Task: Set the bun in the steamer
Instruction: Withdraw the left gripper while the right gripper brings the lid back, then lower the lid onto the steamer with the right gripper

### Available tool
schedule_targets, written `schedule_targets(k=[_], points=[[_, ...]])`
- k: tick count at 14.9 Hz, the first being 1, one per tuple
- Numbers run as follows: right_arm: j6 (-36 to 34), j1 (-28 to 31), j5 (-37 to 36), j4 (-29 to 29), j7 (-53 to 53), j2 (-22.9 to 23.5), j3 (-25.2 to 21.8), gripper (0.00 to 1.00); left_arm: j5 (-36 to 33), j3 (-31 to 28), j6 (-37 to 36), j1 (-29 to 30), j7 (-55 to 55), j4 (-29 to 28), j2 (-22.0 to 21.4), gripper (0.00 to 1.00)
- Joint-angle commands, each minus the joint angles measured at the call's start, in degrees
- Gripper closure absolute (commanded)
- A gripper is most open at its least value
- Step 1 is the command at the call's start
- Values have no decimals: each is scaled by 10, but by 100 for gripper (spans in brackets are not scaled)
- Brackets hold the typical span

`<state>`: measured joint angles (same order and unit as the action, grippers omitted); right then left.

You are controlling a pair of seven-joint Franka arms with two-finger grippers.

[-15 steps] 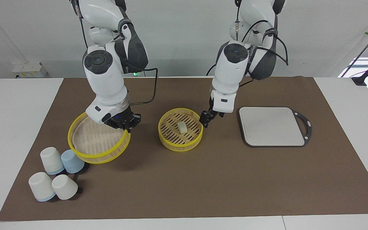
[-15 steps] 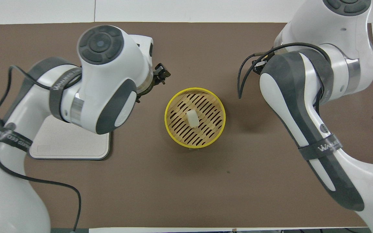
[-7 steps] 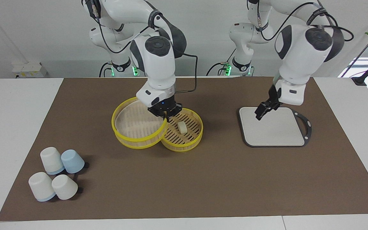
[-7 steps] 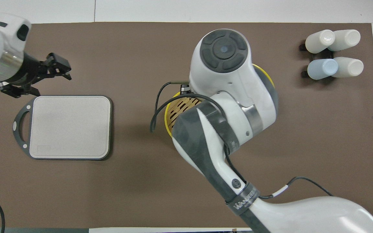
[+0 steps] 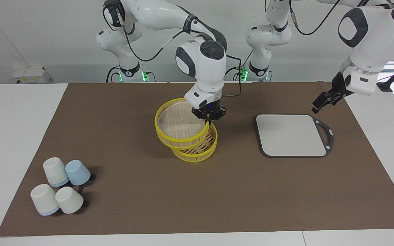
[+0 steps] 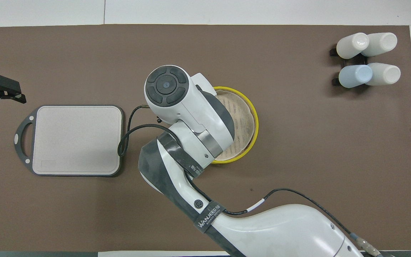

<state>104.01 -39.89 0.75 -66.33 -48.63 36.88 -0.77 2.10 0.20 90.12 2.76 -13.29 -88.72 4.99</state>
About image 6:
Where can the yellow rimmed steamer lid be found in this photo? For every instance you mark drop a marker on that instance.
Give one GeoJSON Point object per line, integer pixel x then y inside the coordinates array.
{"type": "Point", "coordinates": [243, 125]}

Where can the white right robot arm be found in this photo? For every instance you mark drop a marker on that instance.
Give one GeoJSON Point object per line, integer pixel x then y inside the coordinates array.
{"type": "Point", "coordinates": [191, 117]}

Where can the grey cutting board black rim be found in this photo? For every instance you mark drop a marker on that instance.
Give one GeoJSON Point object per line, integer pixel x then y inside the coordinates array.
{"type": "Point", "coordinates": [77, 139]}

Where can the brown table mat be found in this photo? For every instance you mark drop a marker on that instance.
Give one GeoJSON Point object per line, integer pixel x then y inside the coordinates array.
{"type": "Point", "coordinates": [316, 150]}

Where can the white plastic cup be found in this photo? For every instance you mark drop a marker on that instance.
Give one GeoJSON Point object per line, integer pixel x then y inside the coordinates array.
{"type": "Point", "coordinates": [385, 74]}
{"type": "Point", "coordinates": [382, 43]}
{"type": "Point", "coordinates": [350, 45]}

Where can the light blue plastic cup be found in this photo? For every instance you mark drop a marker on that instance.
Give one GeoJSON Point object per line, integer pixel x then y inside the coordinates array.
{"type": "Point", "coordinates": [353, 76]}

